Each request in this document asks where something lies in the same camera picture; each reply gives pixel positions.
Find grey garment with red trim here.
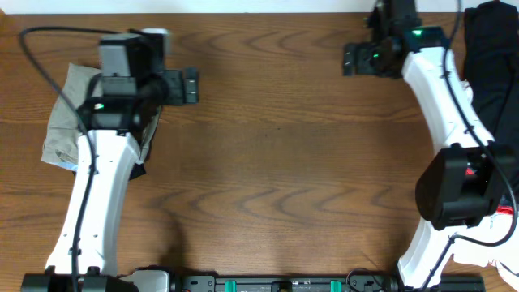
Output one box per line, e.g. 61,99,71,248
462,165,513,216

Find white crumpled garment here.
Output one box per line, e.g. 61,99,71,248
445,79,519,291

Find black garment at right edge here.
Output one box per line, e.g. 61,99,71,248
463,0,519,191

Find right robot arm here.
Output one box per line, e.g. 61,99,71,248
342,1,518,291

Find black folded polo shirt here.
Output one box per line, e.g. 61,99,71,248
129,143,152,180

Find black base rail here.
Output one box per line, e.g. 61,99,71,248
121,265,487,292

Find khaki green shorts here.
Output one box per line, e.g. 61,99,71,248
41,63,162,172

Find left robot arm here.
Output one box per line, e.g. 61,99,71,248
21,28,199,291

